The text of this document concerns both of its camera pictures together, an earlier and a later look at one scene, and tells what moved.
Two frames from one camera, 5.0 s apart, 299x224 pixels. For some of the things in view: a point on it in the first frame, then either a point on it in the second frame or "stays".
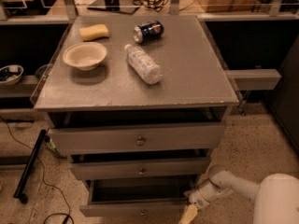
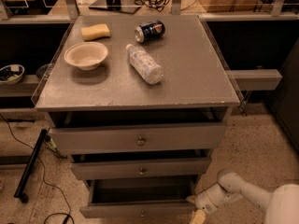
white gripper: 199,198 to 205,202
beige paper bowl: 84,55 stays
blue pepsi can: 149,32 stays
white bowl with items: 9,75 stays
